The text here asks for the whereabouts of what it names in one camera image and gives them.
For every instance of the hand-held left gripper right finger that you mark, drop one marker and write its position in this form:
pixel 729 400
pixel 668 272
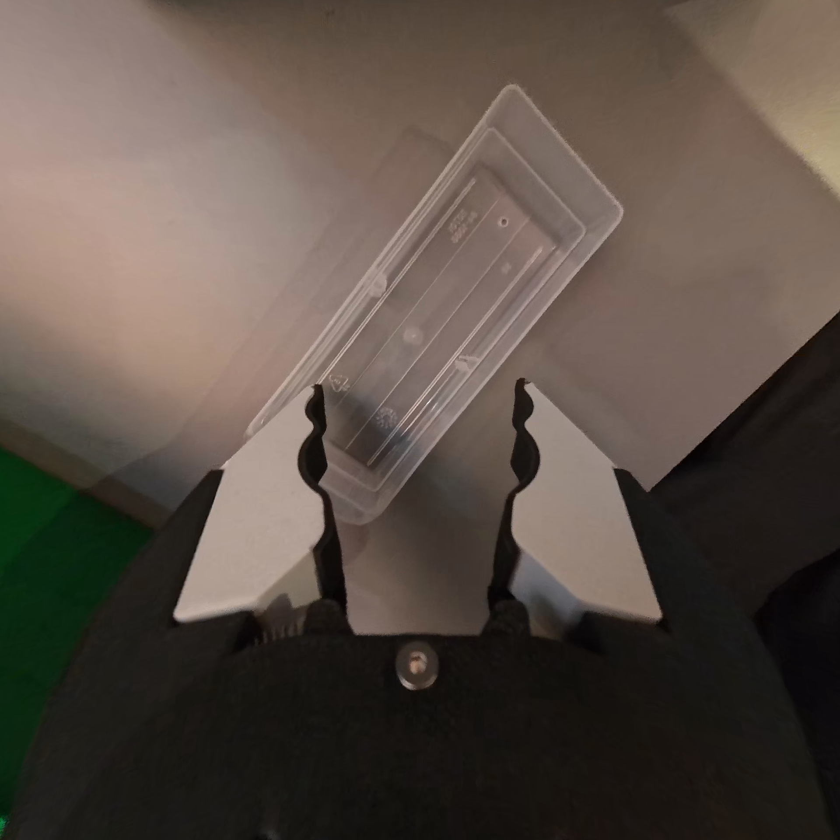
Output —
pixel 584 525

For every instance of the clear plastic drawer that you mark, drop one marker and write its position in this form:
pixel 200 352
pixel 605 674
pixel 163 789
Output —
pixel 446 275

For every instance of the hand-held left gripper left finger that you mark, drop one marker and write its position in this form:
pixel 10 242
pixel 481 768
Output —
pixel 256 525

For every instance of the person's dark clothing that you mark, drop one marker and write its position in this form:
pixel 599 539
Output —
pixel 774 459

